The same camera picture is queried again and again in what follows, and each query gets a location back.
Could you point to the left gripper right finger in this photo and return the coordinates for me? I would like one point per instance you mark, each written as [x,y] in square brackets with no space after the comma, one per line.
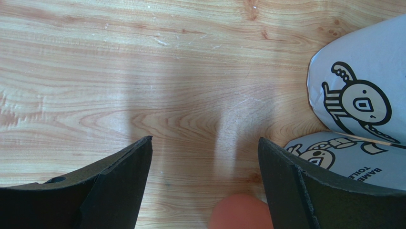
[301,195]

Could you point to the grey wrapped toilet roll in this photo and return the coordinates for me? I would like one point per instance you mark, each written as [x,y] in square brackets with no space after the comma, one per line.
[356,159]

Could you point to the white wrapped toilet roll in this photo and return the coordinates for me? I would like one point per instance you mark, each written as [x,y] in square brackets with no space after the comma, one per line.
[357,83]

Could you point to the white mug orange handle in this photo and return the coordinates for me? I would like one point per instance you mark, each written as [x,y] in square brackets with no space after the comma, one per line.
[240,211]

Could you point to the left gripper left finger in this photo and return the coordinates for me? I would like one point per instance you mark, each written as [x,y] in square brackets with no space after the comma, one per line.
[106,194]

